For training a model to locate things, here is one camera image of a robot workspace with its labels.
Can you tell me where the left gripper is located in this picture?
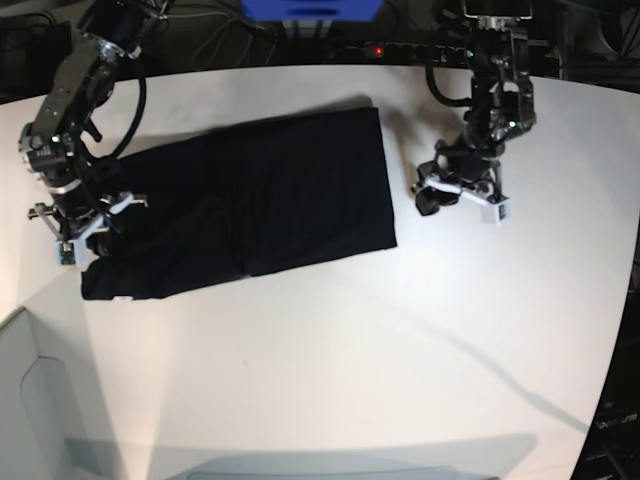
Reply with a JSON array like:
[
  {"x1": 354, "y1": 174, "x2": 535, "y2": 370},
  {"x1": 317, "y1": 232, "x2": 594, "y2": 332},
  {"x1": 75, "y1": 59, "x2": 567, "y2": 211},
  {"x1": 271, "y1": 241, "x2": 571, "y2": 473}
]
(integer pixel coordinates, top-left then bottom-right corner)
[{"x1": 411, "y1": 142, "x2": 505, "y2": 216}]

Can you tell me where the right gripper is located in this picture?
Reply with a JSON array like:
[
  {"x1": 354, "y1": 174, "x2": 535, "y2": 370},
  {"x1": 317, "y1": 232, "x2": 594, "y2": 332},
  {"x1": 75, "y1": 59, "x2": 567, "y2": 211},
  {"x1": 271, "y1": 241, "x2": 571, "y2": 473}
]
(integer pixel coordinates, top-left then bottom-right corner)
[{"x1": 27, "y1": 187, "x2": 148, "y2": 256}]

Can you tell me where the black T-shirt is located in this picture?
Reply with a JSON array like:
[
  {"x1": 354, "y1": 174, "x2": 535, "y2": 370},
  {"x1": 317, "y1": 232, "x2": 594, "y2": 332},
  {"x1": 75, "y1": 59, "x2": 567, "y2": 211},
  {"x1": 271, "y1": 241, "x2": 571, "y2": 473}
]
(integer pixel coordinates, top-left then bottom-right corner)
[{"x1": 81, "y1": 105, "x2": 397, "y2": 301}]

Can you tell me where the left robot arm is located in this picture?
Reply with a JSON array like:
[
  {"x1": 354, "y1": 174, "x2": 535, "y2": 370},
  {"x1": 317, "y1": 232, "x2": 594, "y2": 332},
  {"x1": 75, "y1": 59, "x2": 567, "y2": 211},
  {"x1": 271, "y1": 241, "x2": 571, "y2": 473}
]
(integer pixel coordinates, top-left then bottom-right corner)
[{"x1": 411, "y1": 1, "x2": 537, "y2": 224}]

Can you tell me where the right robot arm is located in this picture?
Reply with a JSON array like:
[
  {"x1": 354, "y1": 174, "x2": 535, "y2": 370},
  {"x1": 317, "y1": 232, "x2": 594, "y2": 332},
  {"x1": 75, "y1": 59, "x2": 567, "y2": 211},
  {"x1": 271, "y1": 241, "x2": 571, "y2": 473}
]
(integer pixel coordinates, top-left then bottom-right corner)
[{"x1": 18, "y1": 1, "x2": 171, "y2": 266}]

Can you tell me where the black power strip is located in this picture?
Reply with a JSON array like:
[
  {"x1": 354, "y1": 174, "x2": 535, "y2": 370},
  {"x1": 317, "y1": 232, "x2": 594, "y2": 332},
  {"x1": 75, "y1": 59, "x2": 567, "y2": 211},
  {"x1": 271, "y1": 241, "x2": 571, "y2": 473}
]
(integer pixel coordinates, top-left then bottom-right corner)
[{"x1": 334, "y1": 42, "x2": 466, "y2": 68}]

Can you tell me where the blue plastic bin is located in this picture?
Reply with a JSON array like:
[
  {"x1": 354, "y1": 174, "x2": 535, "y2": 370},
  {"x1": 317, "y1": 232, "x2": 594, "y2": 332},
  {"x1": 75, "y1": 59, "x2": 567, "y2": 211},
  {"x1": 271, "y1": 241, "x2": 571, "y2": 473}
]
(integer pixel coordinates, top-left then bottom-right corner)
[{"x1": 241, "y1": 0, "x2": 384, "y2": 22}]

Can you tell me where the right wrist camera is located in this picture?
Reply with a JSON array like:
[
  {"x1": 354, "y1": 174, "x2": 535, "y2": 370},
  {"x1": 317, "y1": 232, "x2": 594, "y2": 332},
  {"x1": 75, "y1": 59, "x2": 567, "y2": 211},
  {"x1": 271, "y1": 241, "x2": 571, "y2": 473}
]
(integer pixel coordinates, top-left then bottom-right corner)
[{"x1": 55, "y1": 240, "x2": 85, "y2": 266}]

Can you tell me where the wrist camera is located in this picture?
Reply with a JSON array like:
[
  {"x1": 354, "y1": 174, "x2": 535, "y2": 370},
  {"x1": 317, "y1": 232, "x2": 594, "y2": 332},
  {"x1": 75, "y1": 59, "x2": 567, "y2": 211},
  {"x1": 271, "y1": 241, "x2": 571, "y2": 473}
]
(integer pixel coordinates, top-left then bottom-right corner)
[
  {"x1": 481, "y1": 198, "x2": 511, "y2": 225},
  {"x1": 55, "y1": 240, "x2": 85, "y2": 266}
]

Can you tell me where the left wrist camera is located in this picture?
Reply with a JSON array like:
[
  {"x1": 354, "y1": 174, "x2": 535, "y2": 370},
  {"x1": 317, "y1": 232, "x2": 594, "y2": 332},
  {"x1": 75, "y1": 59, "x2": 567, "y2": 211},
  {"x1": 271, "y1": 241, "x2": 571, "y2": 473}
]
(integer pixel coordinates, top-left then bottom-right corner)
[{"x1": 481, "y1": 198, "x2": 511, "y2": 225}]

